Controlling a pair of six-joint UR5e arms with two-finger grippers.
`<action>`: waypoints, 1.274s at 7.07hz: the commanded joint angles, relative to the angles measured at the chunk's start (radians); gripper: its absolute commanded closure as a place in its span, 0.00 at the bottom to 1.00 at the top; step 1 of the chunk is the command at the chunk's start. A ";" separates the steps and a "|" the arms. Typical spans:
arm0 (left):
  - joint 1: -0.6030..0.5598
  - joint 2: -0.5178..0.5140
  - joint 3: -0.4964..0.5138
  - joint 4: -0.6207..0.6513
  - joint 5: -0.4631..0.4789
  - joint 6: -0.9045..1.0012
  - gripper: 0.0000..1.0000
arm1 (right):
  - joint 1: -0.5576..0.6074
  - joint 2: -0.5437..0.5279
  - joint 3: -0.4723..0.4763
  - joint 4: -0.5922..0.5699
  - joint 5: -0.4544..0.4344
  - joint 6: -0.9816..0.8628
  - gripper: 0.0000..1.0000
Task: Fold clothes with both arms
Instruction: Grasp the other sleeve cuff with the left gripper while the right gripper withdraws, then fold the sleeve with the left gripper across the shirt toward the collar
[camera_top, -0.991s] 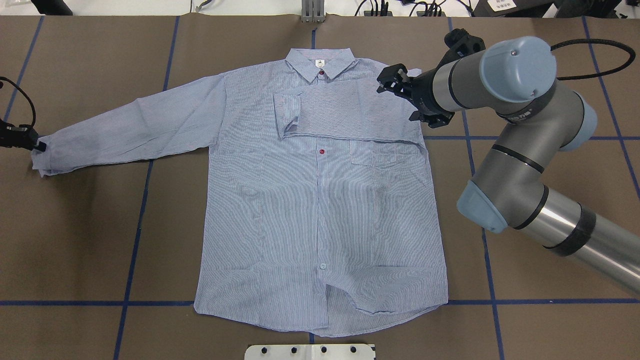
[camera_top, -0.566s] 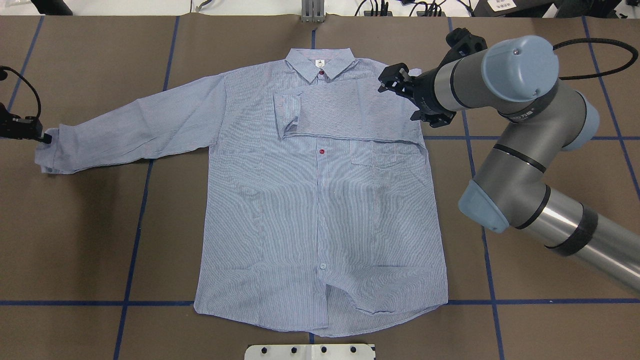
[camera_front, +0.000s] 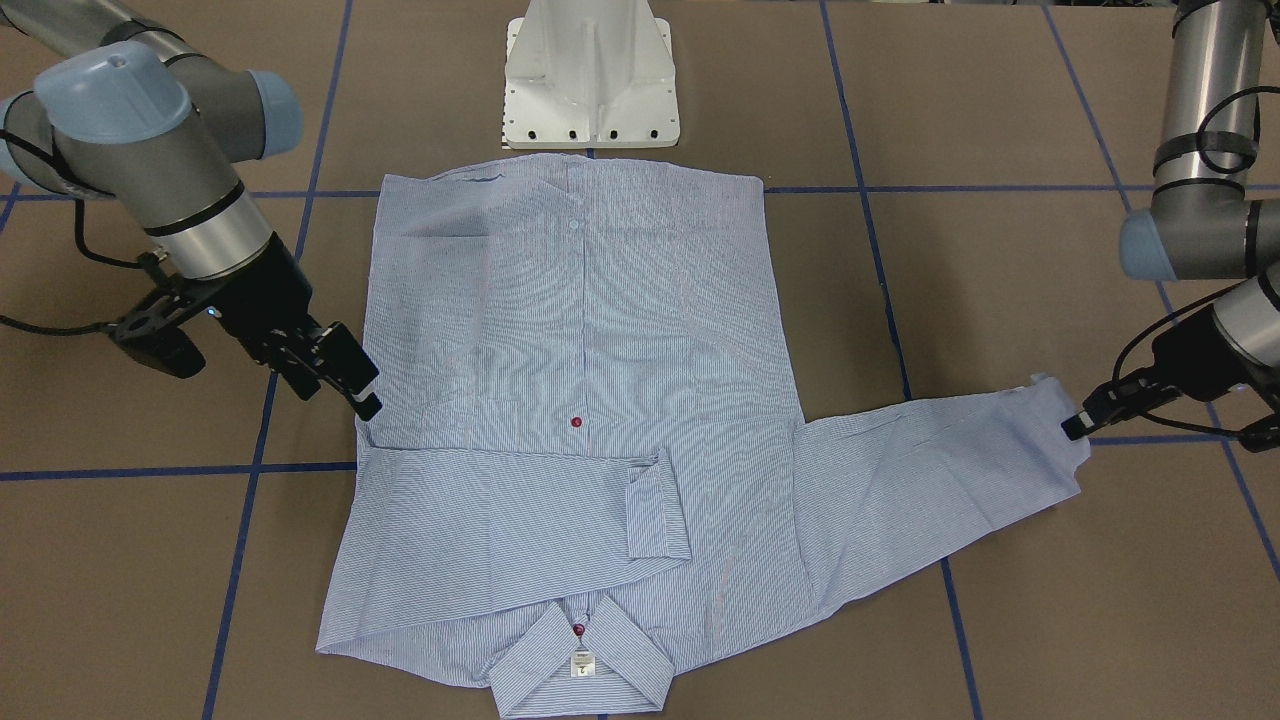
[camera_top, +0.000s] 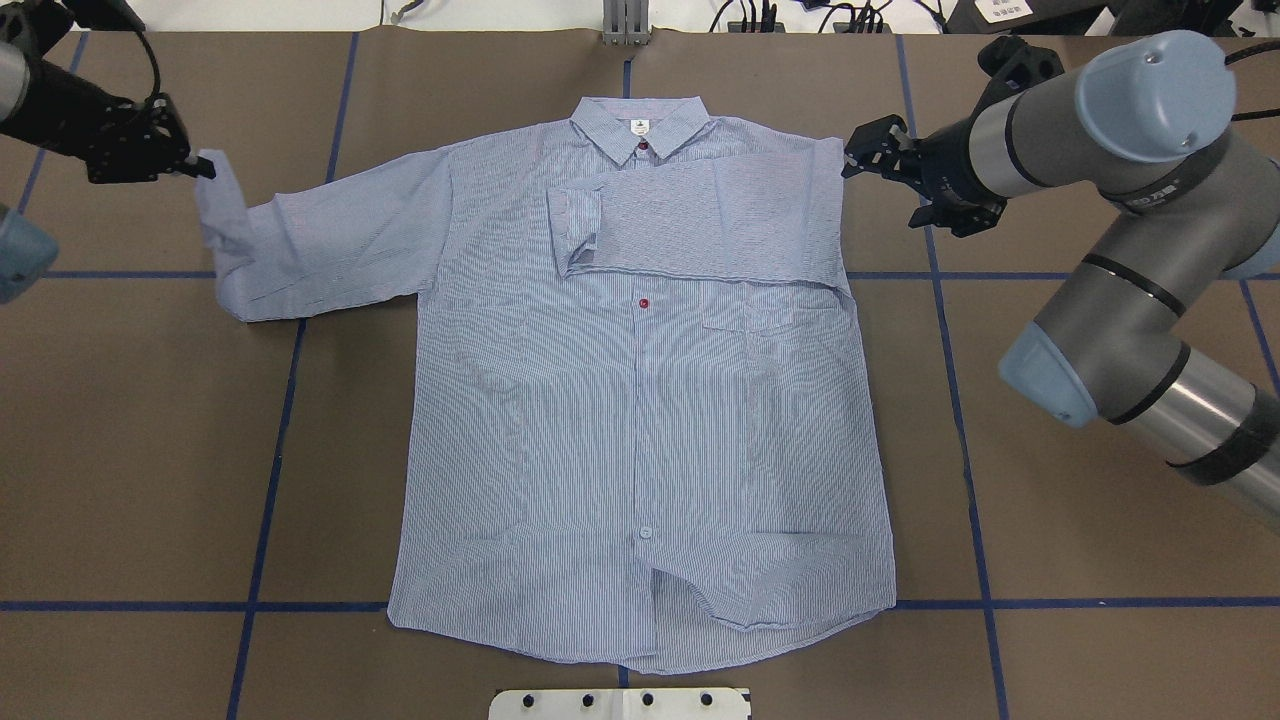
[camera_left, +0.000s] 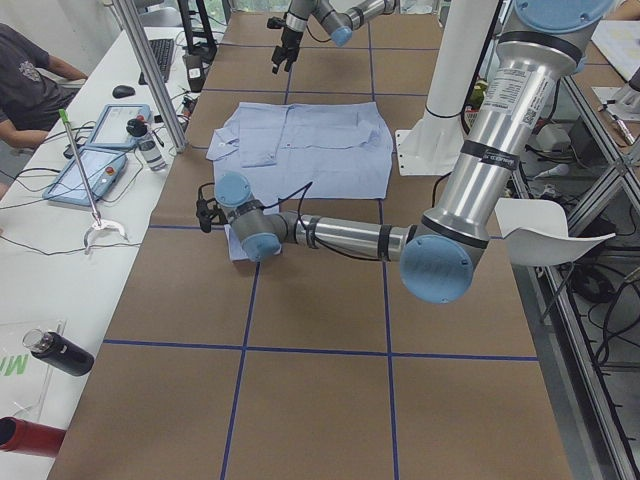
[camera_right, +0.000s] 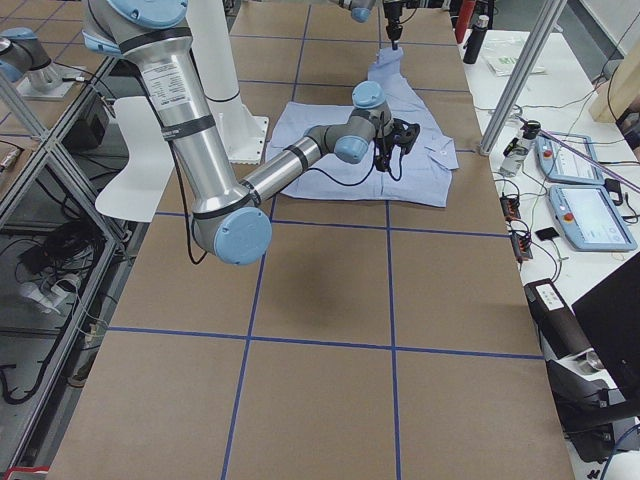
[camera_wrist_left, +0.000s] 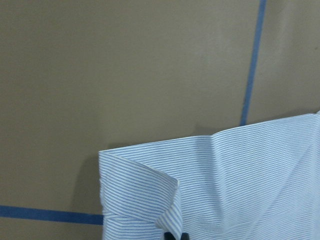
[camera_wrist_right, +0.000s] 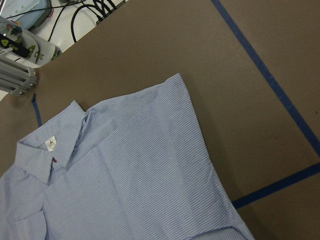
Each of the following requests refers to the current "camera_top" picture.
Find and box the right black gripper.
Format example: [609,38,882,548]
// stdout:
[842,36,1064,237]

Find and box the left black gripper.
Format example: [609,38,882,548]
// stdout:
[60,92,218,184]

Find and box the blue striped button shirt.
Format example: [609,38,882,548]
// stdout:
[196,97,899,674]

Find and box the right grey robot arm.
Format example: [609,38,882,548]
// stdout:
[844,29,1279,523]

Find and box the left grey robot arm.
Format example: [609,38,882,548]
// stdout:
[1,1,216,184]

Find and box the white metal mounting plate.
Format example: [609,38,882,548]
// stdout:
[488,687,754,719]

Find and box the black cable bundle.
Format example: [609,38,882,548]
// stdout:
[708,0,951,35]

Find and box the grey aluminium frame post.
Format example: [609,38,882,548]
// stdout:
[602,0,652,47]

